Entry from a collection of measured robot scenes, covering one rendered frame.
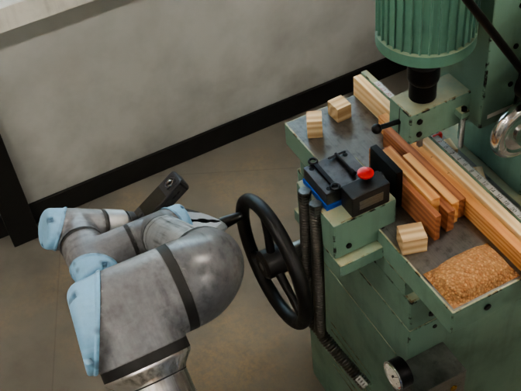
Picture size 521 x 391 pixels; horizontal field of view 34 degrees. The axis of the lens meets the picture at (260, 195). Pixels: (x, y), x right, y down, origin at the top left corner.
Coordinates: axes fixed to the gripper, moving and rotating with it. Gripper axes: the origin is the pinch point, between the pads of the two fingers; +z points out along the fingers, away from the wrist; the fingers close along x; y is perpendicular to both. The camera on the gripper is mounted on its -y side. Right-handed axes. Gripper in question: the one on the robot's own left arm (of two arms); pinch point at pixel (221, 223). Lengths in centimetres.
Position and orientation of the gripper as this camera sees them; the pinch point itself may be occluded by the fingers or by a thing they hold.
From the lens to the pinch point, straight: 166.8
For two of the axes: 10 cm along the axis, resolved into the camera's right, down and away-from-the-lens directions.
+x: 4.4, 5.4, -7.2
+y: -3.2, 8.4, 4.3
